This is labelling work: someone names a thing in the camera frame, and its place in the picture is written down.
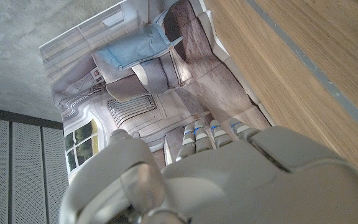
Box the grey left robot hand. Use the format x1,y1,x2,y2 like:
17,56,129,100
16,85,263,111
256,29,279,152
58,117,358,224

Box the printed living room backdrop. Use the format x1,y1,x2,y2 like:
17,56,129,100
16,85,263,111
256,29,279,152
39,0,273,175

